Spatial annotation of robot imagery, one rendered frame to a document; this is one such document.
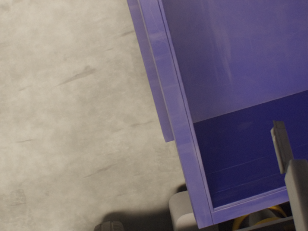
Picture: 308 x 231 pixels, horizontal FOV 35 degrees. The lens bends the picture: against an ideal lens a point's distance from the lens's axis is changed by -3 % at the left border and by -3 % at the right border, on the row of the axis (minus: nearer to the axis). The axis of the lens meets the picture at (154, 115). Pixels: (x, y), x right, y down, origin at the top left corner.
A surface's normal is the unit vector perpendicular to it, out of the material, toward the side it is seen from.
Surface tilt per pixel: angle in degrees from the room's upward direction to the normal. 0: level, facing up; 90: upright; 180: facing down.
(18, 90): 0
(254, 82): 0
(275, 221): 90
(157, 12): 0
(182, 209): 90
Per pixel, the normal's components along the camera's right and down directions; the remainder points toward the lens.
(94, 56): 0.11, 0.31
